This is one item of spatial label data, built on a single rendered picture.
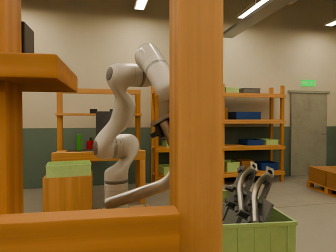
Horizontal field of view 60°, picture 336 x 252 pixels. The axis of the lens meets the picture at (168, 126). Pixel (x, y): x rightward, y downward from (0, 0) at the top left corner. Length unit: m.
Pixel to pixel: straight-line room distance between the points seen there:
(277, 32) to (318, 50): 1.25
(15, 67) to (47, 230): 0.26
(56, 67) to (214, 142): 0.31
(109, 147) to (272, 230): 0.85
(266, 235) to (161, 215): 1.03
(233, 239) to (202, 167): 0.91
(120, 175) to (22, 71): 1.01
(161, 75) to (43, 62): 0.58
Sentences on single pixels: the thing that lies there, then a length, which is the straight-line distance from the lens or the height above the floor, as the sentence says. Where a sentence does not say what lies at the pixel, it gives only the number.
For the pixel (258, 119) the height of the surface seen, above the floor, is 1.42.
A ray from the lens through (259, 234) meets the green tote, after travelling 1.48.
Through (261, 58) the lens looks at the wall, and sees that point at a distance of 7.68.
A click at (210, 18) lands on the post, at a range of 0.59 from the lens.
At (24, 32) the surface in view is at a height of 1.61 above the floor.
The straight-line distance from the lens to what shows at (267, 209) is 1.52.
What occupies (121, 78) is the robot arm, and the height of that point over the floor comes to 1.60.
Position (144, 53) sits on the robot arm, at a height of 1.68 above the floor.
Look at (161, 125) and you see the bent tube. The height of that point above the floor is 1.42.
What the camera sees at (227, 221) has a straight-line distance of 1.71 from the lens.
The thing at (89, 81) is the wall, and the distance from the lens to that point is 6.52.
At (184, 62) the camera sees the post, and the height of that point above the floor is 1.54.
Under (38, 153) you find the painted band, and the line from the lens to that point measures 6.62.
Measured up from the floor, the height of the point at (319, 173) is 0.36.
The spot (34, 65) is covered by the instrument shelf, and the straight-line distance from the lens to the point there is 0.51.
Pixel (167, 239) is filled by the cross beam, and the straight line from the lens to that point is 0.53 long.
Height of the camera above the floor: 1.44
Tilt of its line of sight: 1 degrees down
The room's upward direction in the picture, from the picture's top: straight up
